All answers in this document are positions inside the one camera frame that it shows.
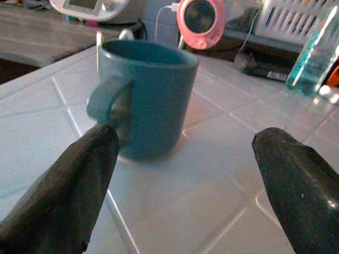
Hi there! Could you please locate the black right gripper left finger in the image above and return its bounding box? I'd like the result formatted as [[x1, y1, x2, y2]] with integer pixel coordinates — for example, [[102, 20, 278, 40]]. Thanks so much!
[[0, 123, 120, 254]]

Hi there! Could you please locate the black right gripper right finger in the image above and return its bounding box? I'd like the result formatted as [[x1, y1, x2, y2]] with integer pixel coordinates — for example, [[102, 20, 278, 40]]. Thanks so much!
[[251, 127, 339, 254]]

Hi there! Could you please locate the orange object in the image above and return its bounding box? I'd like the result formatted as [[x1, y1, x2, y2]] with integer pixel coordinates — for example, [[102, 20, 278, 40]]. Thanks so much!
[[326, 65, 339, 88]]

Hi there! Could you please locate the blue ceramic mug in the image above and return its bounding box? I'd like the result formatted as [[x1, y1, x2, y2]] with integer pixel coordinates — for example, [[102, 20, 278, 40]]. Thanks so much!
[[86, 39, 200, 161]]

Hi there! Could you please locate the black power adapter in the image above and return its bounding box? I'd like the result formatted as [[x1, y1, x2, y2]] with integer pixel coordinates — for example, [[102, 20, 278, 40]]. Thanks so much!
[[234, 50, 293, 81]]

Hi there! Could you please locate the clear bottle with blue liquid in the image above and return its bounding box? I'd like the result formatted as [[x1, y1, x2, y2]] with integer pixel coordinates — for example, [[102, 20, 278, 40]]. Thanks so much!
[[285, 0, 339, 96]]

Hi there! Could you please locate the grey wooden countertop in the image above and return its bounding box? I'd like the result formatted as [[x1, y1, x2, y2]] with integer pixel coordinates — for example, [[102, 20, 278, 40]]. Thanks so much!
[[0, 4, 125, 68]]

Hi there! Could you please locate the white plastic basket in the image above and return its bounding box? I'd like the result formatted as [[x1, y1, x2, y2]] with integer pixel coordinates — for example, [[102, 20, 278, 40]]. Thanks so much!
[[254, 0, 335, 45]]

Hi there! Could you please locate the white kitchen appliance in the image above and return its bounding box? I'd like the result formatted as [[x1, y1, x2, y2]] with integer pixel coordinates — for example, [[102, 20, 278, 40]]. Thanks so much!
[[49, 0, 145, 25]]

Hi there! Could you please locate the pink round cup warmer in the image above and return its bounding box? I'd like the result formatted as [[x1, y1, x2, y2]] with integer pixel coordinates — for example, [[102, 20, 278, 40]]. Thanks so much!
[[176, 0, 227, 51]]

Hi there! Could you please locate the white charging cable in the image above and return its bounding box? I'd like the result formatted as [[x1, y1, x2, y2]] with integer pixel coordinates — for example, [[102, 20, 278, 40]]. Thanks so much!
[[154, 5, 173, 43]]

